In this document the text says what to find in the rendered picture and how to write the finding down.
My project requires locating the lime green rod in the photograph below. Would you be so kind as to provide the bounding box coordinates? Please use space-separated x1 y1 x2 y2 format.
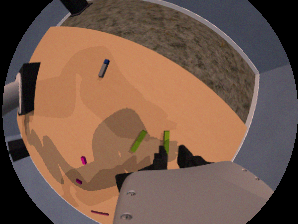
130 130 147 153
164 131 170 155

